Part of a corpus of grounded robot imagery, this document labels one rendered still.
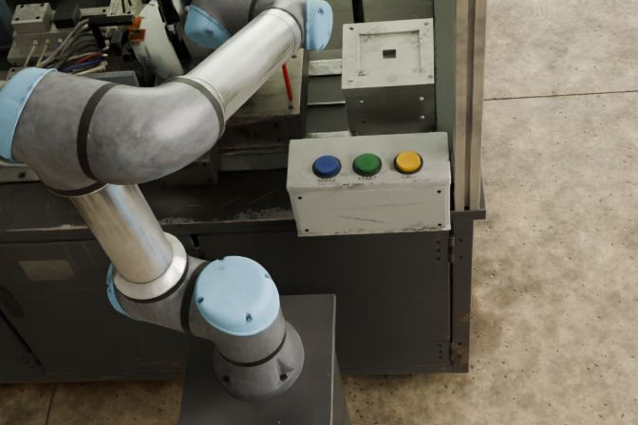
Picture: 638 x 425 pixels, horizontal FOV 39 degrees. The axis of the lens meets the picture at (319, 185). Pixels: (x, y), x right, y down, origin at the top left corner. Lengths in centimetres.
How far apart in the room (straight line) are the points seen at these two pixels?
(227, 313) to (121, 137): 40
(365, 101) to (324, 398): 56
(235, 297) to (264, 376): 18
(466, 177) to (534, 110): 128
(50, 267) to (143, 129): 98
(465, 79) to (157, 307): 59
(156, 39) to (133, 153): 79
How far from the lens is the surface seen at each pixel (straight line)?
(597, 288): 247
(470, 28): 134
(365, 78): 167
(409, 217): 159
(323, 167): 152
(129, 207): 120
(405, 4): 206
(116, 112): 100
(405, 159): 152
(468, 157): 155
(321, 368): 149
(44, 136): 105
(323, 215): 158
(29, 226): 182
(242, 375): 144
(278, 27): 124
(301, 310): 155
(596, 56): 304
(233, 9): 134
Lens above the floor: 207
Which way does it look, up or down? 51 degrees down
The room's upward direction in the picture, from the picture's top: 10 degrees counter-clockwise
